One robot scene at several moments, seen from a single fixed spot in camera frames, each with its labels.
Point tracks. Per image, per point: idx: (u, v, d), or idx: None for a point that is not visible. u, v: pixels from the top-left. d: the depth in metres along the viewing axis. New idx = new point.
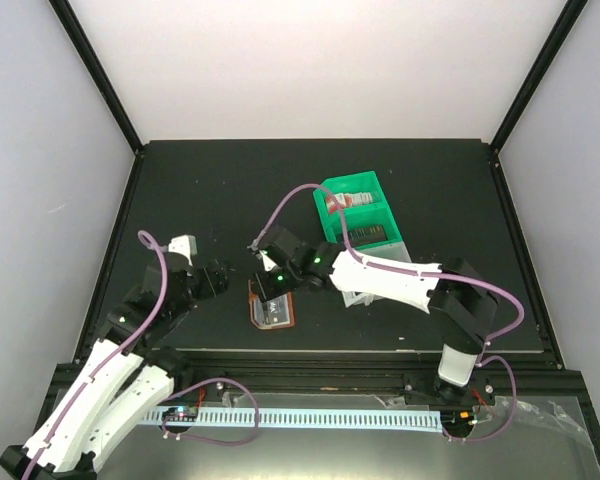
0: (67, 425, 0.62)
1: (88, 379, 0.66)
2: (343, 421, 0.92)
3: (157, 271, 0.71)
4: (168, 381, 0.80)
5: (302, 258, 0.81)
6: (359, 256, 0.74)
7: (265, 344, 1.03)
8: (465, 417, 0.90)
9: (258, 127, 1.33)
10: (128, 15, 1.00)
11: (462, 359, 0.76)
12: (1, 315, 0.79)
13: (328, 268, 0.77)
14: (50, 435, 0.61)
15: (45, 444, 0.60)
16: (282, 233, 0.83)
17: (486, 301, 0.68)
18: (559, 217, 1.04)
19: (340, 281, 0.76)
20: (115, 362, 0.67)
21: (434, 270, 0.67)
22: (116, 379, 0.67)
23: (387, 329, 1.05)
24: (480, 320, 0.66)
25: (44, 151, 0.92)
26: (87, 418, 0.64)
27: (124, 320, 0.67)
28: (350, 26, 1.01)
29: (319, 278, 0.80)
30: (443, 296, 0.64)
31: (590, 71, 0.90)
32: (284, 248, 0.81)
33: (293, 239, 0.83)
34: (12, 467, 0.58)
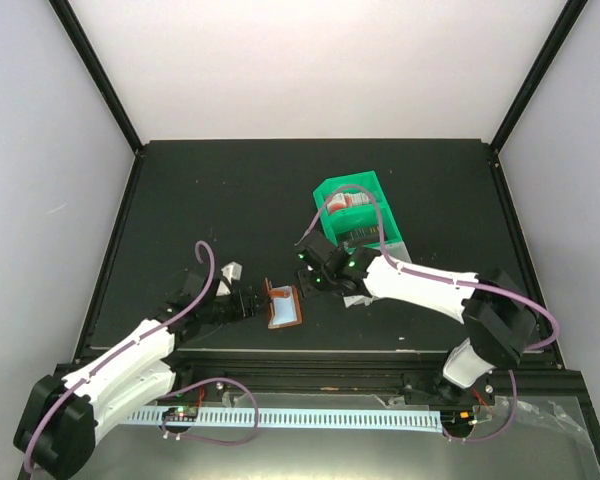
0: (107, 371, 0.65)
1: (136, 340, 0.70)
2: (343, 421, 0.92)
3: (199, 277, 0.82)
4: (171, 375, 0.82)
5: (336, 263, 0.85)
6: (394, 262, 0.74)
7: (265, 344, 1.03)
8: (465, 417, 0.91)
9: (258, 127, 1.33)
10: (128, 15, 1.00)
11: (474, 363, 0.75)
12: (0, 314, 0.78)
13: (363, 273, 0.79)
14: (93, 372, 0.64)
15: (84, 378, 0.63)
16: (317, 237, 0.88)
17: (527, 314, 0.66)
18: (558, 217, 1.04)
19: (371, 283, 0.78)
20: (156, 338, 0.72)
21: (472, 280, 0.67)
22: (150, 352, 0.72)
23: (387, 329, 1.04)
24: (516, 333, 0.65)
25: (44, 151, 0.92)
26: (122, 375, 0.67)
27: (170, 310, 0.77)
28: (351, 26, 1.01)
29: (353, 282, 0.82)
30: (478, 304, 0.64)
31: (590, 73, 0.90)
32: (319, 253, 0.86)
33: (328, 244, 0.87)
34: (43, 395, 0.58)
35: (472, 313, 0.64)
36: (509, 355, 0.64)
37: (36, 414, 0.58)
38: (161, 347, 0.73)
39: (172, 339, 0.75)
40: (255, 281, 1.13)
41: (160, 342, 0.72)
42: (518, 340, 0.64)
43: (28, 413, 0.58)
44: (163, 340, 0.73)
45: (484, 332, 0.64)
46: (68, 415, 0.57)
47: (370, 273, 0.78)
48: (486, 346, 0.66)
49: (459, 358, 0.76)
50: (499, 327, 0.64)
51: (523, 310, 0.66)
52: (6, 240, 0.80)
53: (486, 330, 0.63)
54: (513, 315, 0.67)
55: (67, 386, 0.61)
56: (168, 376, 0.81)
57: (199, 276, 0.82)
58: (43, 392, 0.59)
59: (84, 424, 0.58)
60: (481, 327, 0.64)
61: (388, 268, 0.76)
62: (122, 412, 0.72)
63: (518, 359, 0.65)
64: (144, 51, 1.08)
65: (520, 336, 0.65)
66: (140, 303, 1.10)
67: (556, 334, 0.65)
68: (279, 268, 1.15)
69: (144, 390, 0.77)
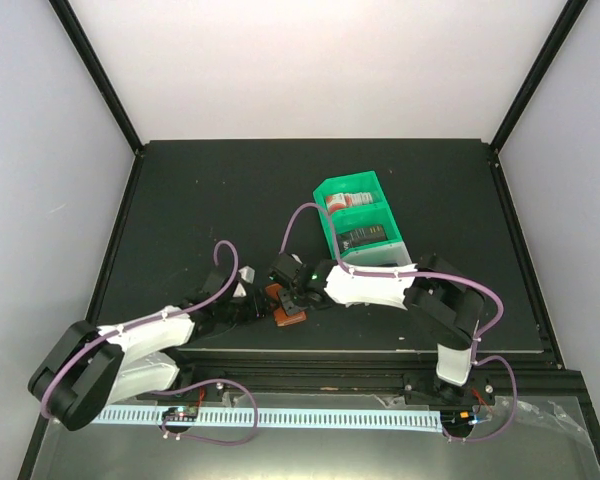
0: (135, 333, 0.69)
1: (163, 315, 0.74)
2: (343, 421, 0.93)
3: (218, 277, 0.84)
4: (173, 370, 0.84)
5: (303, 280, 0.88)
6: (346, 267, 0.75)
7: (264, 343, 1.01)
8: (465, 417, 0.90)
9: (258, 127, 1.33)
10: (128, 16, 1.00)
11: (453, 355, 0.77)
12: (1, 315, 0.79)
13: (323, 283, 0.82)
14: (126, 328, 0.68)
15: (117, 331, 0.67)
16: (283, 258, 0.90)
17: (471, 295, 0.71)
18: (558, 218, 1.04)
19: (331, 293, 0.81)
20: (180, 320, 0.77)
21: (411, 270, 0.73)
22: (172, 329, 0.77)
23: (387, 329, 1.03)
24: (460, 314, 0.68)
25: (44, 151, 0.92)
26: (145, 341, 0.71)
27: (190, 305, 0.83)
28: (351, 25, 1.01)
29: (318, 294, 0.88)
30: (417, 293, 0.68)
31: (590, 74, 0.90)
32: (285, 272, 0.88)
33: (293, 262, 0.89)
34: (79, 336, 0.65)
35: (412, 302, 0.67)
36: (459, 337, 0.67)
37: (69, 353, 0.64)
38: (181, 329, 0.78)
39: (191, 327, 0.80)
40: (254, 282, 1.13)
41: (182, 325, 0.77)
42: (464, 321, 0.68)
43: (62, 352, 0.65)
44: (185, 324, 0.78)
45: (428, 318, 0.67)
46: (98, 359, 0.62)
47: (331, 285, 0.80)
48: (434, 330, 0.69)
49: (441, 354, 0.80)
50: (440, 310, 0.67)
51: (465, 291, 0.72)
52: (6, 241, 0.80)
53: (429, 316, 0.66)
54: (458, 297, 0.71)
55: (100, 334, 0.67)
56: (173, 369, 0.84)
57: (219, 276, 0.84)
58: (78, 335, 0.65)
59: (110, 373, 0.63)
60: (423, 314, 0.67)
61: (342, 273, 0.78)
62: (128, 387, 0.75)
63: (467, 339, 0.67)
64: (144, 51, 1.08)
65: (466, 315, 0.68)
66: (140, 303, 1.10)
67: (501, 310, 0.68)
68: None
69: (152, 372, 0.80)
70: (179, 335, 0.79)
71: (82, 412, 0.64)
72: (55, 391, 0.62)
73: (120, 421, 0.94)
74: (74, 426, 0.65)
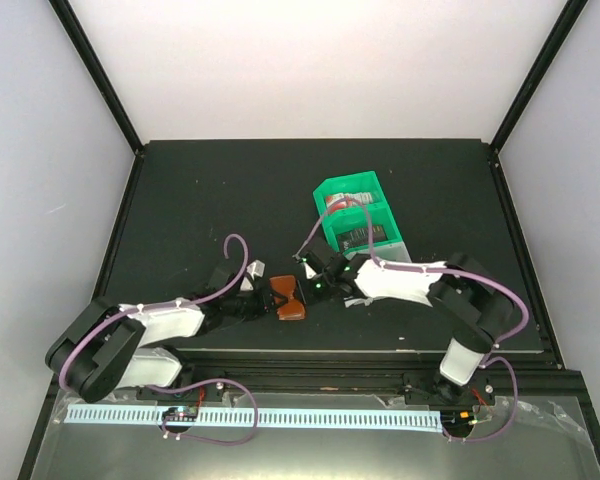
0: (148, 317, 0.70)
1: (177, 303, 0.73)
2: (343, 421, 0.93)
3: (222, 271, 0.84)
4: (177, 367, 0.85)
5: (336, 268, 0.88)
6: (377, 260, 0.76)
7: (264, 344, 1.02)
8: (465, 417, 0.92)
9: (258, 127, 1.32)
10: (128, 15, 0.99)
11: (466, 357, 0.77)
12: (0, 315, 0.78)
13: (353, 274, 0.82)
14: (144, 310, 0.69)
15: (137, 309, 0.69)
16: (320, 243, 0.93)
17: (501, 299, 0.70)
18: (558, 218, 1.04)
19: (361, 283, 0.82)
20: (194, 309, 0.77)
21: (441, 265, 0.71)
22: (185, 317, 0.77)
23: (388, 328, 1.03)
24: (487, 315, 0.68)
25: (43, 150, 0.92)
26: (160, 325, 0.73)
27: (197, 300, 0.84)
28: (350, 25, 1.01)
29: (349, 286, 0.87)
30: (443, 289, 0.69)
31: (590, 73, 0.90)
32: (320, 256, 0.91)
33: (328, 249, 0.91)
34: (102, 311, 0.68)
35: (437, 297, 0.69)
36: (481, 338, 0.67)
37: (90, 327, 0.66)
38: (192, 317, 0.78)
39: (200, 319, 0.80)
40: None
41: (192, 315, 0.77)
42: (490, 324, 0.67)
43: (82, 326, 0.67)
44: (196, 314, 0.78)
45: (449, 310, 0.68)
46: (119, 333, 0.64)
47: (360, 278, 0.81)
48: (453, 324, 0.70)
49: (452, 351, 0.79)
50: (463, 304, 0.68)
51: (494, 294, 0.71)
52: (5, 241, 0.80)
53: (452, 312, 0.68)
54: (486, 299, 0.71)
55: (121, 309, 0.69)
56: (177, 366, 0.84)
57: (224, 271, 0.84)
58: (101, 310, 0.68)
59: (129, 346, 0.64)
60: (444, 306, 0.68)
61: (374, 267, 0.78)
62: (132, 378, 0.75)
63: (491, 339, 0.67)
64: (143, 50, 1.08)
65: (491, 317, 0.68)
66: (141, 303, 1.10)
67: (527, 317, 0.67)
68: (279, 268, 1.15)
69: (156, 363, 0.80)
70: (189, 323, 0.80)
71: (99, 387, 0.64)
72: (74, 362, 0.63)
73: (121, 421, 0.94)
74: (92, 400, 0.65)
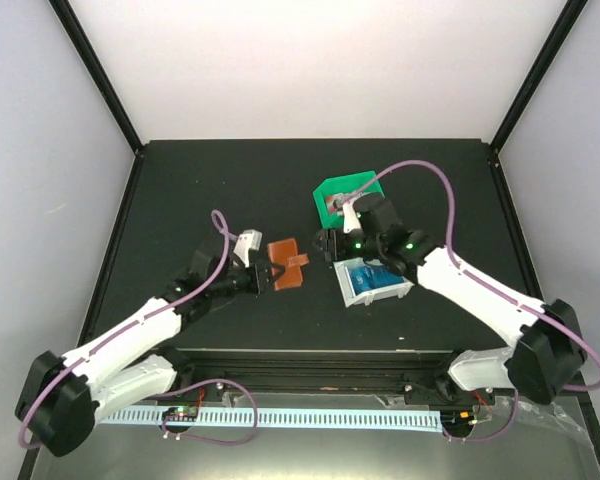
0: (106, 352, 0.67)
1: (140, 320, 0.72)
2: (343, 421, 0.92)
3: (205, 256, 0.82)
4: (172, 373, 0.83)
5: (394, 238, 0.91)
6: (457, 262, 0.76)
7: (265, 344, 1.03)
8: (465, 417, 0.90)
9: (257, 126, 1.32)
10: (128, 16, 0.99)
11: (487, 375, 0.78)
12: (0, 315, 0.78)
13: (418, 258, 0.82)
14: (93, 352, 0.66)
15: (84, 358, 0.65)
16: (387, 207, 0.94)
17: (576, 359, 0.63)
18: (559, 219, 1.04)
19: (422, 276, 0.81)
20: (164, 317, 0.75)
21: (538, 307, 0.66)
22: (153, 336, 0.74)
23: (387, 329, 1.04)
24: (560, 373, 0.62)
25: (43, 150, 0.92)
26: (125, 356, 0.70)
27: (180, 289, 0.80)
28: (351, 24, 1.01)
29: (403, 263, 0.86)
30: (536, 335, 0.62)
31: (590, 74, 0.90)
32: (380, 220, 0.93)
33: (390, 216, 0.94)
34: (44, 370, 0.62)
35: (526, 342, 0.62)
36: (544, 391, 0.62)
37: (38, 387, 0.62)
38: (162, 331, 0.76)
39: (176, 325, 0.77)
40: None
41: (163, 329, 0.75)
42: (556, 380, 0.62)
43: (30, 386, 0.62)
44: (164, 328, 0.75)
45: (535, 360, 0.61)
46: (65, 395, 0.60)
47: (426, 261, 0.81)
48: (524, 374, 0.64)
49: (481, 364, 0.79)
50: (548, 356, 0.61)
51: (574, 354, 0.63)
52: (5, 242, 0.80)
53: (536, 361, 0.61)
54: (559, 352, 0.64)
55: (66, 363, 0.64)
56: (170, 374, 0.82)
57: (204, 257, 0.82)
58: (44, 368, 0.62)
59: (79, 405, 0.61)
60: (529, 354, 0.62)
61: (450, 268, 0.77)
62: (121, 401, 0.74)
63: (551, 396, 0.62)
64: (144, 50, 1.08)
65: (561, 376, 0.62)
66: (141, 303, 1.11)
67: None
68: None
69: (144, 381, 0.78)
70: (165, 335, 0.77)
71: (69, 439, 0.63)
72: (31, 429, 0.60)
73: (120, 421, 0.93)
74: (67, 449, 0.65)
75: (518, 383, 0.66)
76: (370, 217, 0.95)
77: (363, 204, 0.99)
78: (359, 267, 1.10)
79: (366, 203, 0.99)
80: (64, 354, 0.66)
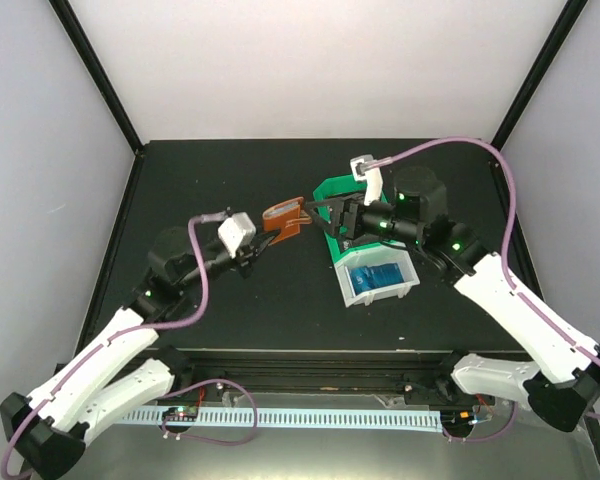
0: (72, 383, 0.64)
1: (105, 343, 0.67)
2: (343, 421, 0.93)
3: (160, 259, 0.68)
4: (170, 376, 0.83)
5: (435, 231, 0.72)
6: (515, 284, 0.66)
7: (266, 344, 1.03)
8: (465, 417, 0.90)
9: (257, 126, 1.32)
10: (128, 15, 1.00)
11: (497, 385, 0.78)
12: (0, 315, 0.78)
13: (466, 267, 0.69)
14: (55, 390, 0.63)
15: (48, 397, 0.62)
16: (440, 190, 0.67)
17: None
18: (559, 219, 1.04)
19: (463, 283, 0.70)
20: (134, 333, 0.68)
21: (592, 350, 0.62)
22: (122, 356, 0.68)
23: (387, 329, 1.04)
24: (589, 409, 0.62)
25: (43, 150, 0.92)
26: (91, 386, 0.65)
27: (149, 295, 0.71)
28: (351, 24, 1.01)
29: (444, 264, 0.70)
30: (589, 386, 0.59)
31: (590, 74, 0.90)
32: (431, 212, 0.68)
33: (442, 202, 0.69)
34: (11, 413, 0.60)
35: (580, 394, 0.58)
36: (569, 425, 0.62)
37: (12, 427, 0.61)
38: (134, 348, 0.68)
39: (147, 339, 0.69)
40: (254, 281, 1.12)
41: (130, 347, 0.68)
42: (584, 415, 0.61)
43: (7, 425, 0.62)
44: (132, 347, 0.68)
45: (580, 407, 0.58)
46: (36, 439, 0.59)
47: (476, 272, 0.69)
48: (554, 408, 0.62)
49: (499, 378, 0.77)
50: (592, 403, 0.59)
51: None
52: (5, 241, 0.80)
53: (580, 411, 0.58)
54: None
55: (33, 404, 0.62)
56: (169, 378, 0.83)
57: (161, 260, 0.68)
58: (12, 410, 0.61)
59: (54, 446, 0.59)
60: (578, 400, 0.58)
61: (501, 285, 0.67)
62: (114, 415, 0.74)
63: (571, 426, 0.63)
64: (144, 50, 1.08)
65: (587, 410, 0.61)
66: None
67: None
68: (279, 268, 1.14)
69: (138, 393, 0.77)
70: (139, 350, 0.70)
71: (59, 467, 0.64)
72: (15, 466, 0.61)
73: (123, 421, 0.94)
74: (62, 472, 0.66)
75: (539, 409, 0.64)
76: (412, 200, 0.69)
77: (404, 176, 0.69)
78: (358, 267, 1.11)
79: (410, 177, 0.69)
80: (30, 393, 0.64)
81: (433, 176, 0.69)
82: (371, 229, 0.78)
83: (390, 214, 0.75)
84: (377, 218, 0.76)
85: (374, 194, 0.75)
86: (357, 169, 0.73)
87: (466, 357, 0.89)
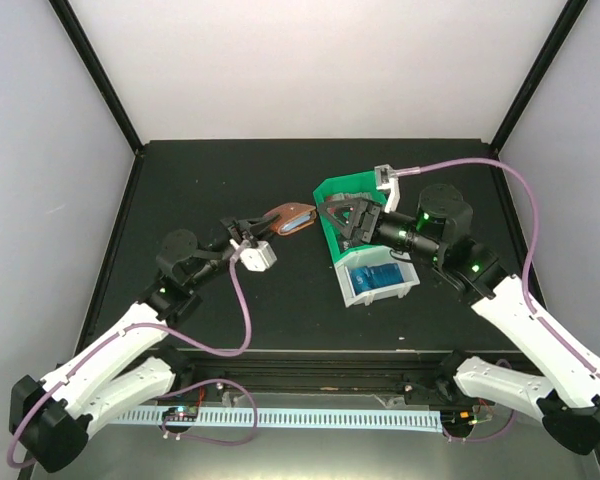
0: (87, 369, 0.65)
1: (121, 332, 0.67)
2: (343, 421, 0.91)
3: (167, 263, 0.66)
4: (171, 374, 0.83)
5: (455, 252, 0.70)
6: (536, 309, 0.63)
7: (266, 345, 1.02)
8: (465, 417, 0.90)
9: (257, 126, 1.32)
10: (127, 16, 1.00)
11: (500, 390, 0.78)
12: (1, 315, 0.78)
13: (486, 291, 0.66)
14: (70, 374, 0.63)
15: (62, 380, 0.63)
16: (468, 215, 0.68)
17: None
18: (559, 219, 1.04)
19: (481, 305, 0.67)
20: (150, 326, 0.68)
21: None
22: (138, 347, 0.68)
23: (387, 329, 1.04)
24: None
25: (43, 151, 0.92)
26: (105, 375, 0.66)
27: (163, 292, 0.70)
28: (350, 24, 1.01)
29: (462, 284, 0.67)
30: None
31: (590, 75, 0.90)
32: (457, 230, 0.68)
33: (467, 225, 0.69)
34: (23, 397, 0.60)
35: None
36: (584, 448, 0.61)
37: (21, 410, 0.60)
38: (149, 341, 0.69)
39: (155, 336, 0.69)
40: (254, 281, 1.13)
41: (147, 339, 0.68)
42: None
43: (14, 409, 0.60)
44: (148, 338, 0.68)
45: None
46: (46, 422, 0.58)
47: (495, 296, 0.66)
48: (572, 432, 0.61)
49: (505, 384, 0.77)
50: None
51: None
52: (5, 241, 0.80)
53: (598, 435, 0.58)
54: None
55: (45, 389, 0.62)
56: (170, 377, 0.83)
57: (168, 262, 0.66)
58: (24, 392, 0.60)
59: (64, 431, 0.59)
60: (598, 426, 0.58)
61: (521, 308, 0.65)
62: (116, 410, 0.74)
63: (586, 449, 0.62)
64: (143, 51, 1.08)
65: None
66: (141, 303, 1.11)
67: None
68: (279, 269, 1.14)
69: (139, 390, 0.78)
70: (153, 343, 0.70)
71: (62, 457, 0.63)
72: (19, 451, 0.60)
73: (121, 421, 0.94)
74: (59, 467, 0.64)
75: (552, 430, 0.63)
76: (437, 221, 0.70)
77: (431, 198, 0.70)
78: (358, 267, 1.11)
79: (437, 199, 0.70)
80: (43, 377, 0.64)
81: (461, 201, 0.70)
82: (387, 240, 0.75)
83: (411, 227, 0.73)
84: (395, 230, 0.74)
85: (391, 203, 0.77)
86: (382, 173, 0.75)
87: (469, 361, 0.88)
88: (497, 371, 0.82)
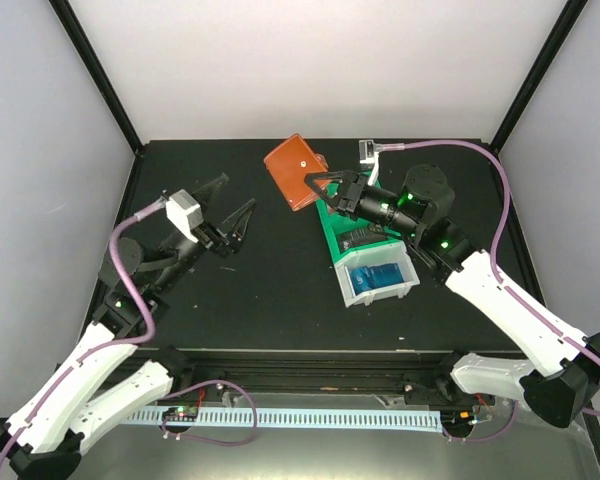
0: (48, 407, 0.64)
1: (76, 364, 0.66)
2: (343, 421, 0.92)
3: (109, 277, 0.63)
4: (168, 380, 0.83)
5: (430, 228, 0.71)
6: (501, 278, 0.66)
7: (265, 345, 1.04)
8: (465, 417, 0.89)
9: (257, 126, 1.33)
10: (126, 16, 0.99)
11: (494, 381, 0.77)
12: (0, 314, 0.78)
13: (455, 262, 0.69)
14: (31, 416, 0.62)
15: (24, 424, 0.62)
16: (450, 197, 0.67)
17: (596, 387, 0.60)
18: (559, 219, 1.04)
19: (454, 281, 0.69)
20: (104, 351, 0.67)
21: (580, 341, 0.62)
22: (98, 372, 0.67)
23: (386, 330, 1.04)
24: (583, 403, 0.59)
25: (43, 152, 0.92)
26: (70, 406, 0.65)
27: (120, 305, 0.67)
28: (350, 26, 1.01)
29: (434, 261, 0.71)
30: (574, 373, 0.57)
31: (590, 76, 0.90)
32: (438, 212, 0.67)
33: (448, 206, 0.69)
34: None
35: (565, 380, 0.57)
36: (564, 419, 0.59)
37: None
38: (110, 362, 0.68)
39: (123, 354, 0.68)
40: (254, 282, 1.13)
41: (106, 360, 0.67)
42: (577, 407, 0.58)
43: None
44: (108, 359, 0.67)
45: (568, 397, 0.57)
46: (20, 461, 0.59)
47: (463, 268, 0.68)
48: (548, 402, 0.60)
49: (494, 375, 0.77)
50: (582, 394, 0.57)
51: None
52: (4, 244, 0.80)
53: (569, 397, 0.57)
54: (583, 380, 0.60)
55: (11, 431, 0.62)
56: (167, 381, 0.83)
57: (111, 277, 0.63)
58: None
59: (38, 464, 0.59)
60: (565, 389, 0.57)
61: (489, 278, 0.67)
62: (113, 421, 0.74)
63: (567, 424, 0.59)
64: (144, 51, 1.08)
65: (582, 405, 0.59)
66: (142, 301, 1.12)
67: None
68: (280, 269, 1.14)
69: (137, 397, 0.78)
70: (116, 363, 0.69)
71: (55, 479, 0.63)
72: None
73: (127, 421, 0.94)
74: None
75: (529, 402, 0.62)
76: (419, 202, 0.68)
77: (417, 177, 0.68)
78: (358, 267, 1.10)
79: (421, 179, 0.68)
80: (8, 420, 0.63)
81: (445, 182, 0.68)
82: (367, 215, 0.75)
83: (394, 202, 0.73)
84: (377, 204, 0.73)
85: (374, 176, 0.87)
86: (368, 146, 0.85)
87: (466, 357, 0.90)
88: (491, 364, 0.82)
